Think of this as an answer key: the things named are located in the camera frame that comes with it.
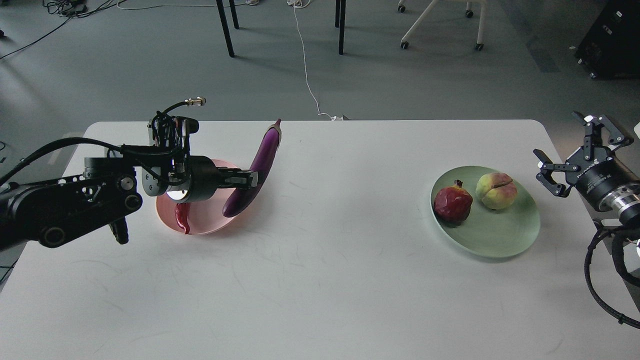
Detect black floor cables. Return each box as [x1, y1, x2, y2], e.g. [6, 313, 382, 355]
[0, 0, 121, 60]

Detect red chili pepper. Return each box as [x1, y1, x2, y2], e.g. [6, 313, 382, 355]
[174, 202, 191, 235]

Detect pink plate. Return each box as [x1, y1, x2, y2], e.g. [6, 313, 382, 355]
[155, 187, 235, 235]

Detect red pomegranate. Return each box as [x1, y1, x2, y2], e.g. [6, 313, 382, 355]
[432, 178, 474, 224]

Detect green plate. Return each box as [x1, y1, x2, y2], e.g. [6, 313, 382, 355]
[428, 165, 541, 259]

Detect purple eggplant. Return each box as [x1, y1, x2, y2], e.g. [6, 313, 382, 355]
[222, 118, 282, 218]

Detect yellow green peach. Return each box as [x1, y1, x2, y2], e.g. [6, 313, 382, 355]
[475, 172, 518, 210]

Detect black table legs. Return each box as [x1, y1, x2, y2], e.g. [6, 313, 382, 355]
[215, 0, 346, 59]

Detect white rolling chair base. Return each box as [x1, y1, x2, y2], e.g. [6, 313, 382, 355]
[397, 0, 488, 52]

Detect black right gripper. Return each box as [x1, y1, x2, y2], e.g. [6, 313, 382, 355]
[532, 111, 639, 211]

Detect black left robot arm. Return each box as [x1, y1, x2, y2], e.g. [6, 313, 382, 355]
[0, 96, 266, 251]

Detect black equipment case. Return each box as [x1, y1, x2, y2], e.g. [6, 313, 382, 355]
[574, 0, 640, 80]

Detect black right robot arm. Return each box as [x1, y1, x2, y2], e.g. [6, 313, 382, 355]
[534, 111, 640, 329]

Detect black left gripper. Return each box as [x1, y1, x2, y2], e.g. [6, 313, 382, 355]
[167, 156, 259, 204]

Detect white floor cable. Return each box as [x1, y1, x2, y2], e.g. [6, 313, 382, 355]
[287, 0, 345, 122]

